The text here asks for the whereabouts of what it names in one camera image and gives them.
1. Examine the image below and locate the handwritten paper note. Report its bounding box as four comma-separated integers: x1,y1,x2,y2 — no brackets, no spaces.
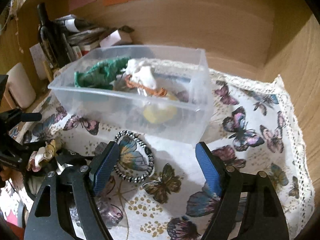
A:
29,43,47,80

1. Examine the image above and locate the butterfly print lace cloth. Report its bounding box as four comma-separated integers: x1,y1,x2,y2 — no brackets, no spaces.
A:
9,71,315,239

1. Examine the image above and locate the yellow stick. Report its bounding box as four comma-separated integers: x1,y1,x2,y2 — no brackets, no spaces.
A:
43,61,54,83

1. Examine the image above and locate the dark wine bottle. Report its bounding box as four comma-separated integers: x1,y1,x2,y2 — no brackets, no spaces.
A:
37,3,70,68

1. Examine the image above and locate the clear plastic container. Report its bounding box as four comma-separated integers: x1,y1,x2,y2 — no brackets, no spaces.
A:
48,45,213,145

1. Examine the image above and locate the stack of papers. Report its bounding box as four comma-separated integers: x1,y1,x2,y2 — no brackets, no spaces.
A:
54,14,111,58

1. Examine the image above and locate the yellow white felt ball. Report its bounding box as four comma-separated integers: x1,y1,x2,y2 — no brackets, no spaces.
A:
143,103,177,125

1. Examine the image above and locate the small pink white box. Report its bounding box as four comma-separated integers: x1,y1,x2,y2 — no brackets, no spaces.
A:
99,30,132,48

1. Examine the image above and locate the floral fabric scrunchie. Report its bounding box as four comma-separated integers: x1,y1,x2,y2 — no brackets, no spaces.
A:
27,138,62,172

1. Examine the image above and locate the black white braided hairband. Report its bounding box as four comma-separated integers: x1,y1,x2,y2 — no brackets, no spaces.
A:
114,130,155,183

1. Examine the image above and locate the white drawstring pouch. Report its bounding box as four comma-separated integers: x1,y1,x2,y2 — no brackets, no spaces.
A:
124,59,157,95

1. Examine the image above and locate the beige cylindrical cup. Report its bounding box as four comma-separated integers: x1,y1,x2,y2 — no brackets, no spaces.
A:
4,62,36,109

